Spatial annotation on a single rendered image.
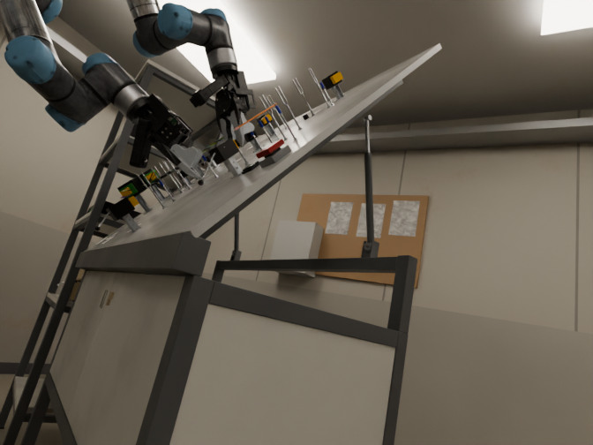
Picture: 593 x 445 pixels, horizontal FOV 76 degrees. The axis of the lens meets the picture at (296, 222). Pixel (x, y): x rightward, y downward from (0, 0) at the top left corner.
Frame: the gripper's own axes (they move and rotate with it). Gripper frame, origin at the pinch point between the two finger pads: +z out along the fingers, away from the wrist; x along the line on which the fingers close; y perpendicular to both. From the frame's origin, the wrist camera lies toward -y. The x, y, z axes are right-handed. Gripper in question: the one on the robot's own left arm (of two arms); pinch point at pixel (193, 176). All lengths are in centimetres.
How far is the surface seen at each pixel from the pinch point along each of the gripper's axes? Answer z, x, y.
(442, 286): 135, 186, 33
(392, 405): 73, -1, -4
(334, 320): 46.0, -8.4, 2.1
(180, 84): -66, 108, 5
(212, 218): 13.6, -23.1, 2.3
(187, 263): 16.7, -27.4, -5.0
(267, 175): 14.0, -13.7, 14.0
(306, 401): 52, -16, -12
